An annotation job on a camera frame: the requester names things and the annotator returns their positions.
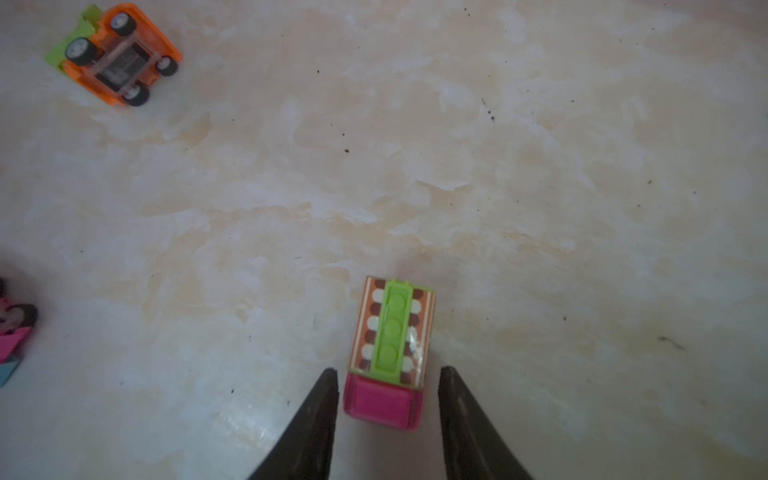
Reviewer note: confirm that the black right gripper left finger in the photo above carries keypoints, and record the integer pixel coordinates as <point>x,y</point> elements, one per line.
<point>305,449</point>

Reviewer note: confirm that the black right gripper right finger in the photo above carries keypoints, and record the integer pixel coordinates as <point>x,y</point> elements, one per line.
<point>472,447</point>

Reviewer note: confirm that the pink green toy truck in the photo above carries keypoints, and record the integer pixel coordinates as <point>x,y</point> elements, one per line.
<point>388,361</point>

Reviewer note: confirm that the pink toy car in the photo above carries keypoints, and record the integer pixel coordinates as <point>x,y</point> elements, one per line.
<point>17,322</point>

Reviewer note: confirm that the green orange toy car left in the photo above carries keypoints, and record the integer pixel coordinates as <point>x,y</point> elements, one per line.
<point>116,54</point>

